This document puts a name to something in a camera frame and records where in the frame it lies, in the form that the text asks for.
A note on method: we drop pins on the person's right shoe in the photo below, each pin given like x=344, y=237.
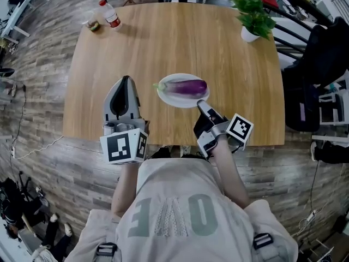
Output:
x=186, y=149

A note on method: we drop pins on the white power strip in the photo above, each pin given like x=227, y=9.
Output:
x=311, y=215
x=12, y=151

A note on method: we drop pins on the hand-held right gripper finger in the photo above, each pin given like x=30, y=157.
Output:
x=205, y=106

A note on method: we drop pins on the person's right forearm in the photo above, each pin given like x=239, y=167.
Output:
x=231, y=179

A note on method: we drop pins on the black equipment stand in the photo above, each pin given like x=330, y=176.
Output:
x=19, y=201

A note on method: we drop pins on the clear plastic cup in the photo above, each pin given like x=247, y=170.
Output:
x=94, y=26

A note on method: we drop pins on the white table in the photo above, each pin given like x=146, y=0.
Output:
x=19, y=11

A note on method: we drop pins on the white folding rack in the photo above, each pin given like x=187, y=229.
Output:
x=319, y=251

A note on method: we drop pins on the person's light printed shirt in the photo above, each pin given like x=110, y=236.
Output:
x=177, y=187

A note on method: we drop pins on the white plate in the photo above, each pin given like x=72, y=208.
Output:
x=177, y=102

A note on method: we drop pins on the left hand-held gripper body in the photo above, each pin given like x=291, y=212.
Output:
x=120, y=146

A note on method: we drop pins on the purple eggplant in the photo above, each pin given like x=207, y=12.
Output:
x=188, y=87

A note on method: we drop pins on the white metal chair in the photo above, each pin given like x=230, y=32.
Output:
x=327, y=98

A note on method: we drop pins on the person's left forearm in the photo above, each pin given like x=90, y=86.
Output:
x=124, y=190

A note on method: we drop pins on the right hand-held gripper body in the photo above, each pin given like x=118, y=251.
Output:
x=240, y=130

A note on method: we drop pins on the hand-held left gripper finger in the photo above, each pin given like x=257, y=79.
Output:
x=107, y=105
x=136, y=105

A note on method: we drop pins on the green plant white pot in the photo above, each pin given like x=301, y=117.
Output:
x=253, y=15

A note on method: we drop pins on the wooden table top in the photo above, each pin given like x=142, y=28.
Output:
x=177, y=42

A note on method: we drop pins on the black jacket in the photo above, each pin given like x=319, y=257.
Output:
x=324, y=53

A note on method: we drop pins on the clear plastic bottle red cap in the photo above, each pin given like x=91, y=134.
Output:
x=111, y=16

